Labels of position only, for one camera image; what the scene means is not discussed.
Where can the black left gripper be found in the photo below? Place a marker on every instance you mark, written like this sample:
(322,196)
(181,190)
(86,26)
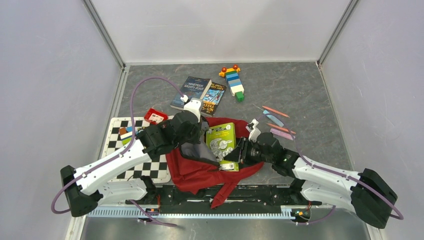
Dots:
(199,132)

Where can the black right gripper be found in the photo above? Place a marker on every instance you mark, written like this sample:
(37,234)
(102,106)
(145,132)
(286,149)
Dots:
(234,156)

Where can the green paperback book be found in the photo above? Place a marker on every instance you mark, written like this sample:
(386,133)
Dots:
(221,140)

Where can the red student backpack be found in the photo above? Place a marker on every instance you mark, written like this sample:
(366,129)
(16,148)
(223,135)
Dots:
(191,174)

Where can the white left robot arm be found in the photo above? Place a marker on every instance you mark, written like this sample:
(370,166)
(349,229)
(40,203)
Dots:
(88,187)

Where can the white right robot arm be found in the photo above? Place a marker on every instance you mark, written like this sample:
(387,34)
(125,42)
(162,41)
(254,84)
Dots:
(364,193)

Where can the dark blue Nineteen Eighty-Four book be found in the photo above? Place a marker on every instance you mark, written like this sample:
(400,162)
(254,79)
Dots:
(193,87)

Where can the blue treehouse comic book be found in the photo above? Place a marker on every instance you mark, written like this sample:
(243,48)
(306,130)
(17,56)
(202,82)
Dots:
(212,99)

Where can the pink chalk stick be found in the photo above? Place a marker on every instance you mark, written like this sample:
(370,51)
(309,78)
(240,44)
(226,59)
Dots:
(282,134)

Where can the black and white chessboard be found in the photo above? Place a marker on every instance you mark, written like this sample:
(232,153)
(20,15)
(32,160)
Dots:
(156,169)

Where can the light blue chalk stick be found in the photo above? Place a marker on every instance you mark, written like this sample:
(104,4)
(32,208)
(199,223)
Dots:
(274,119)

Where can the colourful toy block tower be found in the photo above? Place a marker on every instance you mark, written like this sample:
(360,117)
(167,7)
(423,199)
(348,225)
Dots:
(233,81)

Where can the colourful toy block train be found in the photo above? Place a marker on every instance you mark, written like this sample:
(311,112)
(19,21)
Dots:
(125,134)

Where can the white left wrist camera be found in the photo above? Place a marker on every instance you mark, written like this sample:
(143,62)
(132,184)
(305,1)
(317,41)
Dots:
(193,105)

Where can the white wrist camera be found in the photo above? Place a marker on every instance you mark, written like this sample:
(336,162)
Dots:
(254,132)
(193,105)

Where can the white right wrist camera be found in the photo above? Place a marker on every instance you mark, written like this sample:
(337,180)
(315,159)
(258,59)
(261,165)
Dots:
(254,132)

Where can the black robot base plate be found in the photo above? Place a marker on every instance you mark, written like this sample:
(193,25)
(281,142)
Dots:
(244,199)

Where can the aluminium toothed rail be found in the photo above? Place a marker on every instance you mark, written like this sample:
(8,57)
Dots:
(134,212)

